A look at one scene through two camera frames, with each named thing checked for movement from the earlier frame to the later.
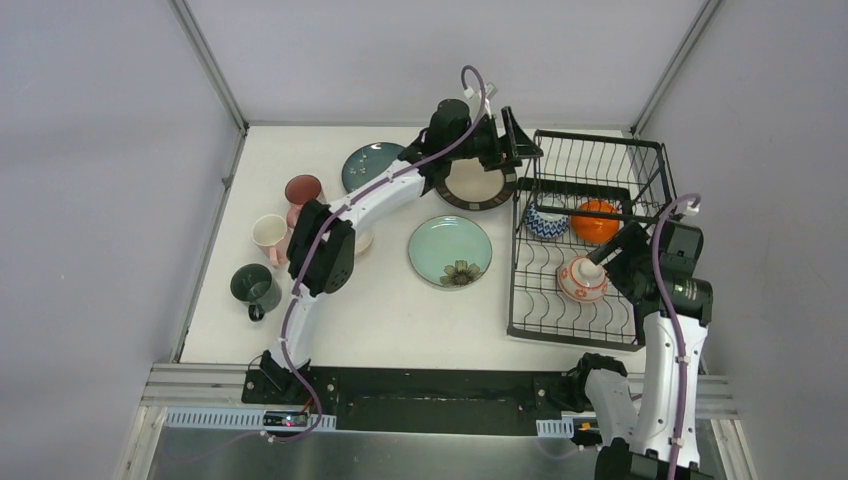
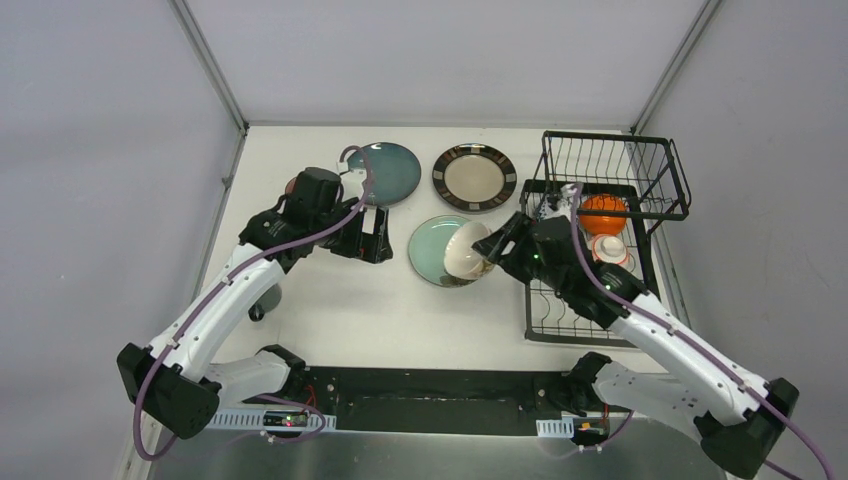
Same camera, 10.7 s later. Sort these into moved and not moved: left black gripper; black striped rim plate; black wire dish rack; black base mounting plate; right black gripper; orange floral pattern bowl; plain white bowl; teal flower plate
Moved: plain white bowl; orange floral pattern bowl; black wire dish rack; left black gripper; right black gripper
Not moved: black striped rim plate; black base mounting plate; teal flower plate
